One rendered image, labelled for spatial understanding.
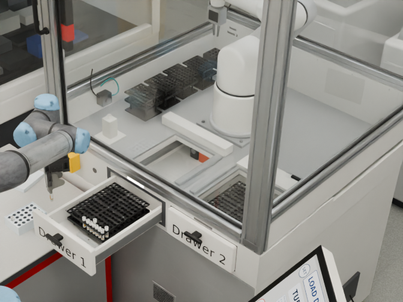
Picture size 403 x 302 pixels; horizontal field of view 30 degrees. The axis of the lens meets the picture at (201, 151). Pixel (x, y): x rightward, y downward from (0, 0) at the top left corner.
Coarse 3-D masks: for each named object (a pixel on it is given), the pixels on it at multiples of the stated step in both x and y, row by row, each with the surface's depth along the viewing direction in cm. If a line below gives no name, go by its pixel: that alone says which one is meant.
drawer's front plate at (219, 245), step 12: (168, 216) 255; (180, 216) 250; (168, 228) 258; (180, 228) 253; (192, 228) 249; (204, 228) 246; (180, 240) 256; (192, 240) 252; (204, 240) 247; (216, 240) 242; (216, 252) 245; (228, 252) 241; (228, 264) 244
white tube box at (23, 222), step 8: (24, 208) 271; (32, 208) 271; (40, 208) 271; (8, 216) 267; (16, 216) 267; (24, 216) 267; (32, 216) 268; (8, 224) 266; (16, 224) 264; (24, 224) 263; (32, 224) 267; (16, 232) 264; (24, 232) 265
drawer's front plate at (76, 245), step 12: (36, 216) 250; (48, 216) 248; (36, 228) 254; (48, 228) 248; (60, 228) 243; (48, 240) 251; (72, 240) 240; (60, 252) 249; (72, 252) 243; (84, 252) 238; (84, 264) 241
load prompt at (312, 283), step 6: (312, 276) 197; (318, 276) 195; (306, 282) 197; (312, 282) 196; (318, 282) 194; (306, 288) 196; (312, 288) 194; (318, 288) 193; (306, 294) 195; (312, 294) 193; (318, 294) 191; (312, 300) 192; (318, 300) 190; (324, 300) 188
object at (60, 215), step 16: (112, 176) 272; (96, 192) 267; (144, 192) 265; (64, 208) 257; (80, 208) 264; (160, 208) 259; (64, 224) 259; (144, 224) 255; (96, 240) 253; (112, 240) 245; (128, 240) 251; (96, 256) 241
